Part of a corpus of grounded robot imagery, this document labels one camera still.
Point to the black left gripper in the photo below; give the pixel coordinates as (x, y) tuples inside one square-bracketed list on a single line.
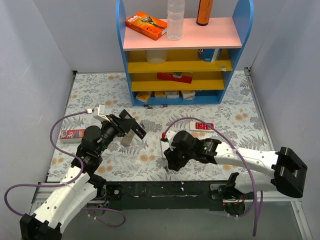
[(122, 124)]

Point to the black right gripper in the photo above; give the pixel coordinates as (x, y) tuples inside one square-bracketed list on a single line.
[(169, 158)]

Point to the black remote control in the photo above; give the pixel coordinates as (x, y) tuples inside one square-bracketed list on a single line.
[(139, 131)]

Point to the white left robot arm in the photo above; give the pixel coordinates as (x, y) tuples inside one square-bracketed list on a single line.
[(80, 184)]

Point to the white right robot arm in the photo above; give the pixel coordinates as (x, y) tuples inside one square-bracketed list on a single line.
[(281, 171)]

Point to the grey remote control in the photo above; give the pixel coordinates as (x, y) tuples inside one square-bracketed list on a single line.
[(126, 140)]

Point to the red white remote control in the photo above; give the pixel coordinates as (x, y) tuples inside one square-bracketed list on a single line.
[(197, 126)]

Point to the yellow tissue pack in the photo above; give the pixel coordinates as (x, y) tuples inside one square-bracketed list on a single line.
[(143, 96)]

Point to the white tissue pack right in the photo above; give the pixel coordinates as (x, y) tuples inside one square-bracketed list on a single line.
[(188, 95)]

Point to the white tissue pack middle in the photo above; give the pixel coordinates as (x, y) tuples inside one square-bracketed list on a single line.
[(172, 94)]

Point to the floral table mat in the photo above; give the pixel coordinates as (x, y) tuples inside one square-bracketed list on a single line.
[(235, 118)]

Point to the red toothpaste box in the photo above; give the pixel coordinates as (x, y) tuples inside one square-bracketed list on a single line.
[(72, 136)]

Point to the red flat box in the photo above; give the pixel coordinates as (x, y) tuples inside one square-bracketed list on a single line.
[(180, 77)]

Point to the white plastic cup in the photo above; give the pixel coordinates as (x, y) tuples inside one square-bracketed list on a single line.
[(156, 57)]

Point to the blue shelf unit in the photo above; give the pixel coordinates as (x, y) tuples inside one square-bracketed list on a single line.
[(209, 83)]

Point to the small clip on shelf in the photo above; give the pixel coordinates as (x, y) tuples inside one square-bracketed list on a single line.
[(223, 68)]

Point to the blue white can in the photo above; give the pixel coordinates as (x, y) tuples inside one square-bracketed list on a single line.
[(209, 55)]

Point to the orange razor box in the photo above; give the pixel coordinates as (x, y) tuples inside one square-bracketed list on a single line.
[(147, 25)]

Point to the clear plastic bottle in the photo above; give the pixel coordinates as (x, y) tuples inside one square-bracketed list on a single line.
[(175, 19)]

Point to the orange cologne bottle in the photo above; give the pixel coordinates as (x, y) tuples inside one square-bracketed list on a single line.
[(204, 12)]

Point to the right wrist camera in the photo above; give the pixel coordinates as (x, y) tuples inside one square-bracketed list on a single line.
[(169, 135)]

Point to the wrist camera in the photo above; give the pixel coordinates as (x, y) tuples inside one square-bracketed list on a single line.
[(99, 113), (169, 135)]

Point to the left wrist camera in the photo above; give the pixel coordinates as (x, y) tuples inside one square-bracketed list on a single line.
[(99, 113)]

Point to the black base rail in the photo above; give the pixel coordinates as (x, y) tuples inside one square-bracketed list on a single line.
[(165, 195)]

